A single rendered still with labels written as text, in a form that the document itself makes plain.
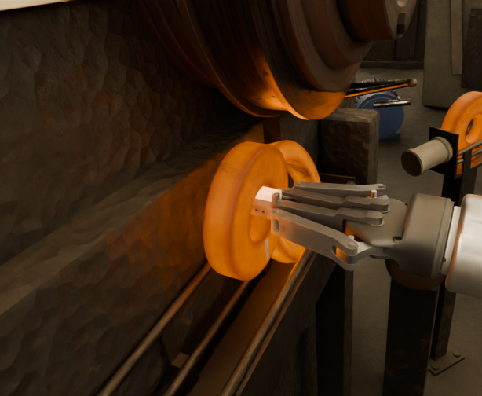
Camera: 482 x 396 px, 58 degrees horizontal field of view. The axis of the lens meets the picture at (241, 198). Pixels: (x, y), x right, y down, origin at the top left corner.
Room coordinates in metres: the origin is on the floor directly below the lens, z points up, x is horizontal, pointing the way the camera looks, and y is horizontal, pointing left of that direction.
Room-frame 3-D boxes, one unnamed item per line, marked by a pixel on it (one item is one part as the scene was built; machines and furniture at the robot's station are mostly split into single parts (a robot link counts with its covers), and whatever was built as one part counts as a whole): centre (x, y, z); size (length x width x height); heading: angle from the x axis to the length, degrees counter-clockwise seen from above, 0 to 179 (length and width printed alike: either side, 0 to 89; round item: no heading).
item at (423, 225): (0.34, -0.14, 0.83); 0.09 x 0.08 x 0.07; 59
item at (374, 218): (0.37, -0.08, 0.84); 0.11 x 0.01 x 0.04; 61
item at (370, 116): (0.81, -0.23, 0.68); 0.11 x 0.08 x 0.24; 59
